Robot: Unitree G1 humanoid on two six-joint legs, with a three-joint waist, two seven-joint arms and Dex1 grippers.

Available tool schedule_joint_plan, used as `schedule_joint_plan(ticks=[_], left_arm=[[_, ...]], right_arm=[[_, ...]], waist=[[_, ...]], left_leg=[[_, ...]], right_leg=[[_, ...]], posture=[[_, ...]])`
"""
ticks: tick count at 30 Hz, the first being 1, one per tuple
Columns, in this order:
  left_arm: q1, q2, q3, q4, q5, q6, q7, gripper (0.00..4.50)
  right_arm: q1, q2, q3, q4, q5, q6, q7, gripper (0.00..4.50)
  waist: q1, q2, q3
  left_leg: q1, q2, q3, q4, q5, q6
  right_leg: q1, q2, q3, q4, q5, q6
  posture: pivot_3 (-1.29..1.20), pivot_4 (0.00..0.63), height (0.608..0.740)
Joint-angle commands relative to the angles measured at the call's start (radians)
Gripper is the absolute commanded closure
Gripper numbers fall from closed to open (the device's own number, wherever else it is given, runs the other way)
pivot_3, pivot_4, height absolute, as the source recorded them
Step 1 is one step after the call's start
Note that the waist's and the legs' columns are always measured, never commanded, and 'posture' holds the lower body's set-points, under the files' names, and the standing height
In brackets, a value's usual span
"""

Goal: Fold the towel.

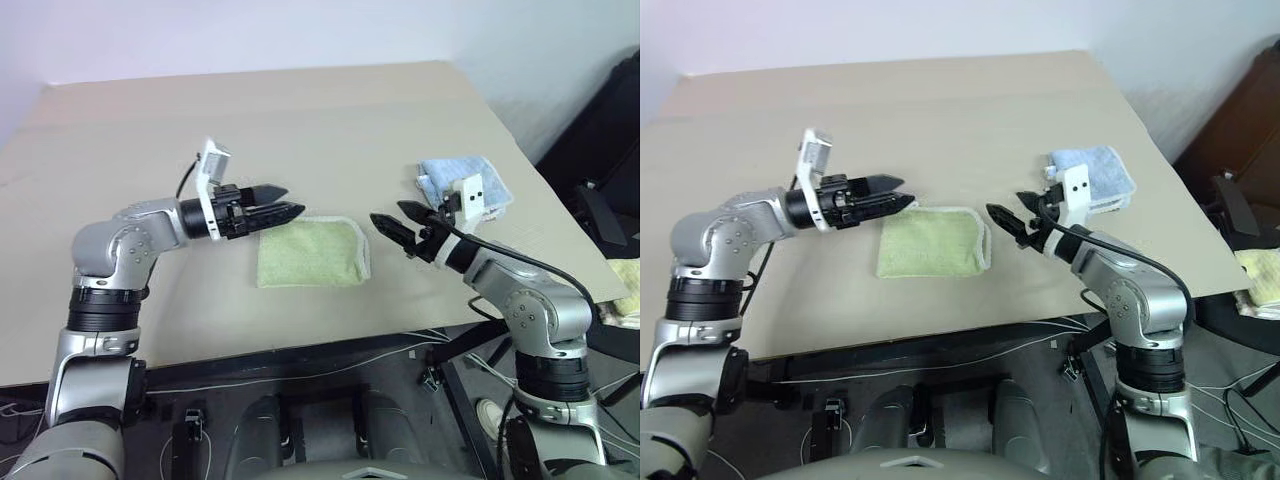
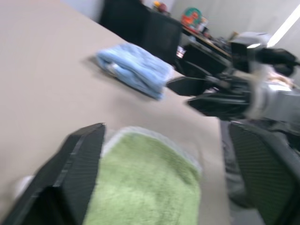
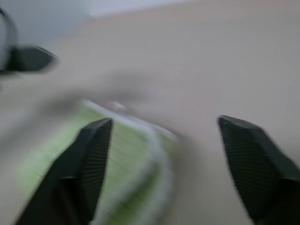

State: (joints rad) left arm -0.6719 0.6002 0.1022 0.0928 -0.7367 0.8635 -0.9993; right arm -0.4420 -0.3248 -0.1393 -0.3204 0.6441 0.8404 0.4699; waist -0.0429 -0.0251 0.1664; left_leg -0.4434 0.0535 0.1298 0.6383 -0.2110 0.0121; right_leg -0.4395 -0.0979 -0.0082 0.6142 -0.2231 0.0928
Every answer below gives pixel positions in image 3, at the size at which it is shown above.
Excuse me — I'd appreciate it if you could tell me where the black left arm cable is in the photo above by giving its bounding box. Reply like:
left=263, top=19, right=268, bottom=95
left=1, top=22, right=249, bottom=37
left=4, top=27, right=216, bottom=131
left=0, top=6, right=19, bottom=73

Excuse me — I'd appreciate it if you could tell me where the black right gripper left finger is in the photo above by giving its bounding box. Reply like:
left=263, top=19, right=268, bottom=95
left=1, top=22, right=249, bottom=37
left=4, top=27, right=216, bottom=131
left=14, top=117, right=113, bottom=225

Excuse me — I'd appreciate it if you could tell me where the green striped towel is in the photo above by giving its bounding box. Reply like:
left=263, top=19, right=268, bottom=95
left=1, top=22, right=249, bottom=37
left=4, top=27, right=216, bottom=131
left=18, top=98, right=187, bottom=225

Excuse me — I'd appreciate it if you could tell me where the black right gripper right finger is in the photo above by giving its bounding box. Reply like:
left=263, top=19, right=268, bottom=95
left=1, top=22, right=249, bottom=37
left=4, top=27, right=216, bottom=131
left=217, top=114, right=300, bottom=225

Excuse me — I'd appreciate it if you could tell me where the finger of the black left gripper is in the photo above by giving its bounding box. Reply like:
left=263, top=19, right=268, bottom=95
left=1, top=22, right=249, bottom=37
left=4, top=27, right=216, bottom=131
left=10, top=45, right=58, bottom=72

